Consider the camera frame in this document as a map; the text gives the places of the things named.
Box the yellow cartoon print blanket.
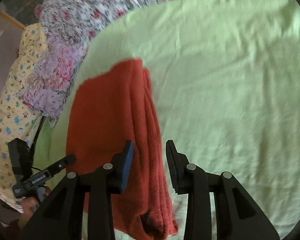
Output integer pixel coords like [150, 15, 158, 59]
[0, 22, 48, 207]

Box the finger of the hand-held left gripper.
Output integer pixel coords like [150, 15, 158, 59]
[47, 154, 76, 177]

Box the white quilt with pink flowers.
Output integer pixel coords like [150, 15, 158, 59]
[39, 0, 294, 55]

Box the dark green floral cloth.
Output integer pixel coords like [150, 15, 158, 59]
[1, 0, 56, 27]

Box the person's left hand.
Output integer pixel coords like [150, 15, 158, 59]
[18, 186, 52, 228]

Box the red knitted sweater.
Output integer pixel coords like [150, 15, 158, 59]
[66, 58, 179, 240]

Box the light green bed sheet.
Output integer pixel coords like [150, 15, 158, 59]
[31, 0, 300, 240]

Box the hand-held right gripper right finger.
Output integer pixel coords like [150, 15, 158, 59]
[165, 139, 281, 240]

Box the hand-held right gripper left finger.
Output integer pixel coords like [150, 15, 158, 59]
[17, 140, 135, 240]

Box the lilac floral pillow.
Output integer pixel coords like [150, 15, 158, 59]
[22, 34, 91, 128]

